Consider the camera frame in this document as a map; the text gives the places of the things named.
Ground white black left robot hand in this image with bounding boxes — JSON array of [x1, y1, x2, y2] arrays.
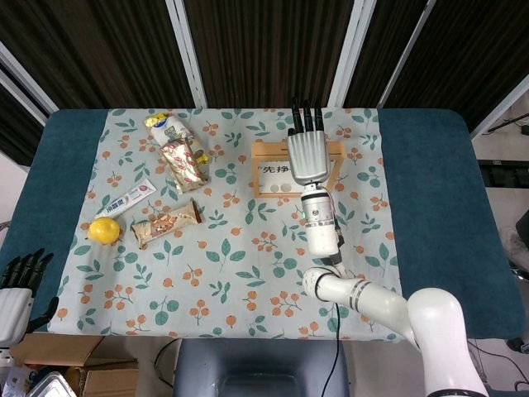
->
[[0, 247, 59, 345]]

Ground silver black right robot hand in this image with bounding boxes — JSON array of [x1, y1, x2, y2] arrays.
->
[[286, 97, 336, 185]]

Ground metal tray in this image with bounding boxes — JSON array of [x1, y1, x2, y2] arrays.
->
[[28, 370, 79, 397]]

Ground brown cardboard box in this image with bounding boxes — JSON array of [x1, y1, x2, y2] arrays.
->
[[10, 333, 140, 397]]

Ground small yellow black packet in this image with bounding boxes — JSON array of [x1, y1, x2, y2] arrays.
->
[[190, 138, 211, 166]]

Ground yellow lemon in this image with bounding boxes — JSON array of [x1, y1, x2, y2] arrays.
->
[[87, 218, 124, 246]]

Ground gold foil red-print snack bag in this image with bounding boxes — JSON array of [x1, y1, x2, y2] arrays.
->
[[159, 138, 211, 194]]

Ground teal table cover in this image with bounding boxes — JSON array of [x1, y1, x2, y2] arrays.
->
[[0, 108, 522, 338]]

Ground floral orange-fruit tablecloth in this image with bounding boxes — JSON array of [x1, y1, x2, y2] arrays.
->
[[45, 106, 408, 342]]

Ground white toothpaste box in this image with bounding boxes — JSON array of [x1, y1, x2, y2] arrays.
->
[[93, 184, 157, 220]]

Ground brown nut snack bar wrapper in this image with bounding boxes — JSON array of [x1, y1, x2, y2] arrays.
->
[[131, 198, 204, 251]]

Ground dark padded seat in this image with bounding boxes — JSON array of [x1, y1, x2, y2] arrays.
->
[[173, 338, 350, 397]]

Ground dark folding screen white frames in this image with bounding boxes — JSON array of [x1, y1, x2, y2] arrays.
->
[[0, 0, 529, 144]]

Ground wooden frame coin bank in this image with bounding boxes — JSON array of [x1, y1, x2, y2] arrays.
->
[[250, 139, 347, 200]]

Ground black floor cable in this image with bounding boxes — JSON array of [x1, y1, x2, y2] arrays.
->
[[155, 338, 179, 392]]

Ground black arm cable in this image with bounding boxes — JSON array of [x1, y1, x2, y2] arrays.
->
[[323, 301, 341, 397]]

